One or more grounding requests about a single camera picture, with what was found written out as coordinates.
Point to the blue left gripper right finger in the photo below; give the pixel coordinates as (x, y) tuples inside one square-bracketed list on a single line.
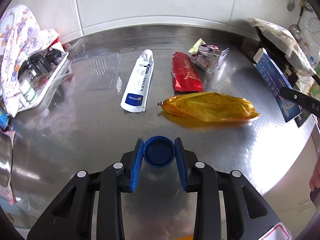
[(182, 163)]

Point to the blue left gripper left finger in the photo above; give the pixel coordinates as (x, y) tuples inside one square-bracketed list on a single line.
[(136, 165)]

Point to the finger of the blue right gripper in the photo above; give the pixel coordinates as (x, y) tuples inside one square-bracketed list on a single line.
[(307, 103)]

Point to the blue plastic bottle cap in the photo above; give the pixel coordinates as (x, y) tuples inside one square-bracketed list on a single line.
[(159, 151)]

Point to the white toothpaste tube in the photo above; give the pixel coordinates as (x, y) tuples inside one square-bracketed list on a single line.
[(137, 89)]

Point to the golden yellow snack bag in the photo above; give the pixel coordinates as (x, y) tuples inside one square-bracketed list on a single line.
[(210, 107)]

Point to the red foil snack wrapper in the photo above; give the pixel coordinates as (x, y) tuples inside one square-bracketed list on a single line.
[(185, 77)]

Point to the clear plastic tray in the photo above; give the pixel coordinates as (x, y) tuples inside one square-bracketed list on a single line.
[(102, 72)]

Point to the red white blue wrapper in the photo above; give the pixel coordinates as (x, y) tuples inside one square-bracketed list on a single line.
[(209, 57)]

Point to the yellow-green biscuit packet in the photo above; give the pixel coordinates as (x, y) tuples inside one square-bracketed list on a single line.
[(194, 49)]

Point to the person right hand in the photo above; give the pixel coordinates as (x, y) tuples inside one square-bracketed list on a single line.
[(315, 178)]

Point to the blue toothpaste carton box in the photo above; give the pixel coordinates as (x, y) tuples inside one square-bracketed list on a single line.
[(275, 80)]

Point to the beige cloth on stove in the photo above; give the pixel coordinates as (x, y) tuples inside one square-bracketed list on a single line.
[(280, 40)]

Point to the hanging metal ladle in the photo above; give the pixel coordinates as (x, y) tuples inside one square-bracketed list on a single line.
[(295, 29)]

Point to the white plastic rack tray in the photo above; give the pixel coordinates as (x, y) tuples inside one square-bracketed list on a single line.
[(58, 59)]

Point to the white medicine bottle green label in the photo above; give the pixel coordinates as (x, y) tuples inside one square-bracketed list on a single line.
[(28, 92)]

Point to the glass jar black lid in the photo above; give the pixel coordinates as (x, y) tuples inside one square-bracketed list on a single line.
[(35, 71)]

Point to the small blue bottle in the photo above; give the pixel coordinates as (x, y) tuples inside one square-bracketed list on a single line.
[(4, 120)]

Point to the floral white cloth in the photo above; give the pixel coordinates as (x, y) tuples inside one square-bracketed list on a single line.
[(21, 37)]

